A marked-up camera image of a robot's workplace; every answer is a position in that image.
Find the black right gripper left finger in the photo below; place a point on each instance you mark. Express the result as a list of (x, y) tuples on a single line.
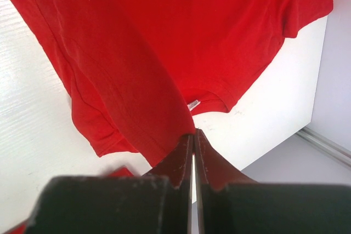
[(157, 202)]

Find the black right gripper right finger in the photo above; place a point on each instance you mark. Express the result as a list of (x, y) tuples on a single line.
[(231, 202)]

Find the red t shirt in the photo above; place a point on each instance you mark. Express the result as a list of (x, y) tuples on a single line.
[(20, 228), (137, 70)]

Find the folded red t shirt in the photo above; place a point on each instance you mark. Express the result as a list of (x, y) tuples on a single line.
[(20, 228)]

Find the right aluminium frame post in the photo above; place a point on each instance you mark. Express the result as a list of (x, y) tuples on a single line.
[(326, 146)]

